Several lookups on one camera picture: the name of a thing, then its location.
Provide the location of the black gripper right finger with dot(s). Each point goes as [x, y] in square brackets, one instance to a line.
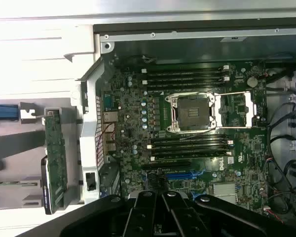
[185, 217]

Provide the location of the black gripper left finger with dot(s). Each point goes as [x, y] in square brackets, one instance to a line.
[140, 212]

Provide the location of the blue expansion slot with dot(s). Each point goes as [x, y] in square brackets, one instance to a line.
[180, 176]

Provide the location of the silver chipset heatsink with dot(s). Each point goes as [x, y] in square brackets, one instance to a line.
[224, 191]

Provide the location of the long black expansion slot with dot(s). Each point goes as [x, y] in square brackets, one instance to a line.
[167, 166]

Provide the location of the black RAM slot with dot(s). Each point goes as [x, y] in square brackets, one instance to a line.
[152, 158]
[185, 82]
[185, 71]
[185, 88]
[187, 150]
[187, 138]
[185, 77]
[187, 144]

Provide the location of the socket locking lever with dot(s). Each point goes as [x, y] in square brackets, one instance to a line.
[187, 93]
[202, 137]

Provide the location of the green motherboard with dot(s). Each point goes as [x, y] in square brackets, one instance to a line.
[236, 153]

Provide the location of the CPU socket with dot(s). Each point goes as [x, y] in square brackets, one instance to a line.
[191, 111]

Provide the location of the metal socket cover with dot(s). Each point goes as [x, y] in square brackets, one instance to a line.
[247, 111]

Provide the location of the grey parts rack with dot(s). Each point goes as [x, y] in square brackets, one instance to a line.
[14, 148]

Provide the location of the round coin battery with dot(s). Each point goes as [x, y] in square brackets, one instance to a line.
[252, 81]

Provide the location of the hard disk in blue caddy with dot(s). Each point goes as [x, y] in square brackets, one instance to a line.
[2, 112]

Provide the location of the black PC case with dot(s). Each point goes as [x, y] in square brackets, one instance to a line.
[212, 34]

